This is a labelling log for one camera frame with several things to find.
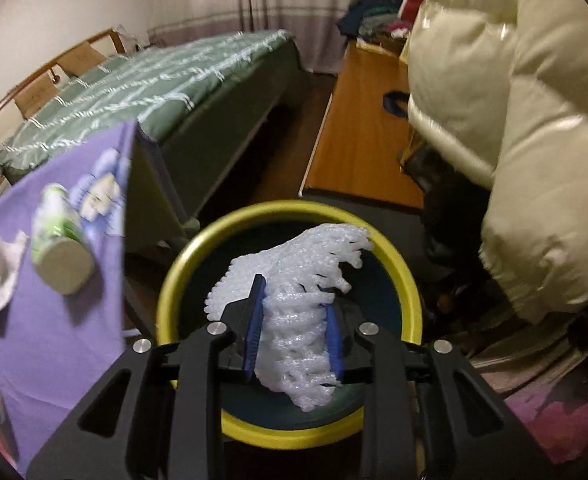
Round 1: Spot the green label tea bottle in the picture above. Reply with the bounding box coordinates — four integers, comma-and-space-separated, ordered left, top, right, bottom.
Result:
30, 183, 96, 295

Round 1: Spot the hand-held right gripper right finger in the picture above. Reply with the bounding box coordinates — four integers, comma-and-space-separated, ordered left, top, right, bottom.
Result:
324, 302, 562, 480

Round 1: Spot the pink patterned clothing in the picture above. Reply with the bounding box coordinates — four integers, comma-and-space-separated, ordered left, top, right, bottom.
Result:
504, 355, 588, 466

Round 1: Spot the yellow-rimmed trash bin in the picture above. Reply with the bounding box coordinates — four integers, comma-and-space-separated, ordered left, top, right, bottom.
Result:
156, 200, 423, 451

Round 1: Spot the dark blue bag handle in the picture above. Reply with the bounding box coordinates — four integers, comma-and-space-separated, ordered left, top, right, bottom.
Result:
381, 91, 411, 118

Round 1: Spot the wooden bed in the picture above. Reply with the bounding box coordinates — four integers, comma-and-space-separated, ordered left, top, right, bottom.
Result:
0, 27, 307, 241

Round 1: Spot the pink beige curtain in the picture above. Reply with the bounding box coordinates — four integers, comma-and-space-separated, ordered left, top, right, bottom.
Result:
146, 0, 419, 73

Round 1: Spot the cream puffer jacket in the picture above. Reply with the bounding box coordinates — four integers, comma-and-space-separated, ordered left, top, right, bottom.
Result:
399, 0, 588, 323

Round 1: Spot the purple floral tablecloth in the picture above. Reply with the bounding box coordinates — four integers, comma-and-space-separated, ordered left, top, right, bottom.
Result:
0, 120, 139, 478

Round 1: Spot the black garment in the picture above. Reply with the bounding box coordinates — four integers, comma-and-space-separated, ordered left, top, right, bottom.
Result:
399, 140, 495, 281

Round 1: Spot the crumpled white tissue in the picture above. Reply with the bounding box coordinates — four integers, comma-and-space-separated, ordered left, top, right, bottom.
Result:
0, 232, 29, 317

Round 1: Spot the wooden desk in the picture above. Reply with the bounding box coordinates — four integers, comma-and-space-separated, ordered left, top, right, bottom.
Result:
299, 40, 425, 211

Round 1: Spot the brown pillow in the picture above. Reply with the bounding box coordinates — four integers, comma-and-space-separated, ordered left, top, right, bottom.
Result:
56, 42, 107, 75
14, 80, 59, 116

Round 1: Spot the white foam fruit net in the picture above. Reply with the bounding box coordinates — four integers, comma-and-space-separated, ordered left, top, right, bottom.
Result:
205, 224, 375, 413

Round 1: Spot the pile of dark clothes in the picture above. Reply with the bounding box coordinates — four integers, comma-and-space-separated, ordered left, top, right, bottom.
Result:
336, 0, 419, 41

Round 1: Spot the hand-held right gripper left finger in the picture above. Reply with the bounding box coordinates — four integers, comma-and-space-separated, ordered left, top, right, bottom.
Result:
26, 274, 267, 480

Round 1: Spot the green plaid duvet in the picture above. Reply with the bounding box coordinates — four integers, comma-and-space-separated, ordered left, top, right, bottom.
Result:
0, 29, 305, 186

